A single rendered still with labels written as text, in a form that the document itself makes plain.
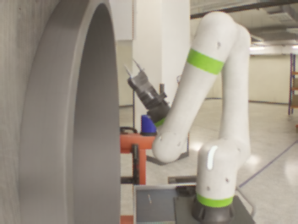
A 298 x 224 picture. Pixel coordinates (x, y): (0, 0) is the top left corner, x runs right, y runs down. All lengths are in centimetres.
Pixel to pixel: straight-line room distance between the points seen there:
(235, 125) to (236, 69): 19
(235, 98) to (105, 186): 61
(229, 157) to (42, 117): 58
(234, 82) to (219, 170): 31
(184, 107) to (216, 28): 26
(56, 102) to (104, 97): 73
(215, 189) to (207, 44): 43
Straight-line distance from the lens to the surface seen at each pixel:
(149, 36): 392
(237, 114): 86
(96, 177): 103
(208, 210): 79
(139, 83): 94
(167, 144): 80
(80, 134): 104
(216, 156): 71
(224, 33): 71
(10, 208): 24
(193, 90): 73
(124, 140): 172
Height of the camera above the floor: 137
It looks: 8 degrees down
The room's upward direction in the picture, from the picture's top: straight up
